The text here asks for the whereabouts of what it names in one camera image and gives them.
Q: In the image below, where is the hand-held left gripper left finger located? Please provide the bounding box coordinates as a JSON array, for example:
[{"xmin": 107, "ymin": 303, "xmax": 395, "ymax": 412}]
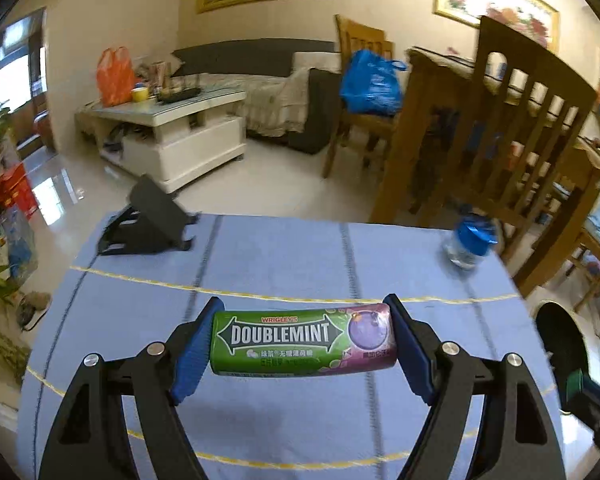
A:
[{"xmin": 37, "ymin": 296, "xmax": 226, "ymax": 480}]

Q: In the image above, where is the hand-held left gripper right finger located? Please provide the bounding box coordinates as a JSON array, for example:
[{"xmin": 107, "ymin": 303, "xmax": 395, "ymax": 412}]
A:
[{"xmin": 382, "ymin": 293, "xmax": 567, "ymax": 480}]

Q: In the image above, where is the green gum bottle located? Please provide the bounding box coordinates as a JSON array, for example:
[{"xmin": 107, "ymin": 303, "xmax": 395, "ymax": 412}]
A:
[{"xmin": 210, "ymin": 302, "xmax": 398, "ymax": 376}]

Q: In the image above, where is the blue striped tablecloth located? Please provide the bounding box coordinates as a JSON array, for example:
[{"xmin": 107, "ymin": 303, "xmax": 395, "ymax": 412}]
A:
[{"xmin": 17, "ymin": 212, "xmax": 567, "ymax": 480}]

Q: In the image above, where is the blue lid glass jar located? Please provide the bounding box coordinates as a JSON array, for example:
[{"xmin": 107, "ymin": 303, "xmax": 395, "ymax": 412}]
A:
[{"xmin": 442, "ymin": 212, "xmax": 499, "ymax": 271}]

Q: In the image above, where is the black phone stand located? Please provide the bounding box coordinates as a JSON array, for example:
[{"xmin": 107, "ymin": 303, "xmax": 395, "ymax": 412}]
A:
[{"xmin": 97, "ymin": 175, "xmax": 202, "ymax": 257}]

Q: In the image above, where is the white coffee table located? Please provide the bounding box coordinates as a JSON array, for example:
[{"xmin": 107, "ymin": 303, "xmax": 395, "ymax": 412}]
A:
[{"xmin": 75, "ymin": 87, "xmax": 248, "ymax": 185}]

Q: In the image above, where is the wooden dining table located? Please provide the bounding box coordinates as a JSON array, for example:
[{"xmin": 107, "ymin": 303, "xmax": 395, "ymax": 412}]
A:
[{"xmin": 369, "ymin": 46, "xmax": 600, "ymax": 301}]

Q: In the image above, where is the light wooden chair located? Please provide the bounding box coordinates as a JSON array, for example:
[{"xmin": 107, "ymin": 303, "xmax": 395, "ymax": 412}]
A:
[{"xmin": 322, "ymin": 14, "xmax": 407, "ymax": 179}]

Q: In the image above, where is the dark wooden slat chair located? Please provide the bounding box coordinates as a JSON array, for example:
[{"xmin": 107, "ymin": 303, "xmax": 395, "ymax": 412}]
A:
[{"xmin": 472, "ymin": 15, "xmax": 600, "ymax": 300}]

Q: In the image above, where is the red carton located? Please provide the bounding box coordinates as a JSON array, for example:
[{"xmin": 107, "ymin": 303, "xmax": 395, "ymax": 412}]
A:
[{"xmin": 0, "ymin": 162, "xmax": 41, "ymax": 219}]

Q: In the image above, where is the black tray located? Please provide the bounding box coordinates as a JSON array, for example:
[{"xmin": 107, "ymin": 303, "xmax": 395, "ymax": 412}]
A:
[{"xmin": 156, "ymin": 87, "xmax": 203, "ymax": 105}]

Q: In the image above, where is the beige lace sofa cover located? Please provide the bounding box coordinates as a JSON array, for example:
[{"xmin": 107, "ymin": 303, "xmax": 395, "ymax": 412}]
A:
[{"xmin": 207, "ymin": 52, "xmax": 342, "ymax": 137}]

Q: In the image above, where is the blue shopping bag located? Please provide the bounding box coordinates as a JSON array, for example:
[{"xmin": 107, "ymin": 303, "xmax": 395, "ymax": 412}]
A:
[{"xmin": 340, "ymin": 49, "xmax": 409, "ymax": 117}]

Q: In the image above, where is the orange plastic bag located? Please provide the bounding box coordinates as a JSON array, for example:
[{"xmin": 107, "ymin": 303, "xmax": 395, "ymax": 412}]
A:
[{"xmin": 96, "ymin": 46, "xmax": 137, "ymax": 108}]

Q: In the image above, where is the dark grey sofa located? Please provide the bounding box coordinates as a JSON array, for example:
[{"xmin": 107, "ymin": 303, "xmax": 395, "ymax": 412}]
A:
[{"xmin": 171, "ymin": 39, "xmax": 344, "ymax": 156}]

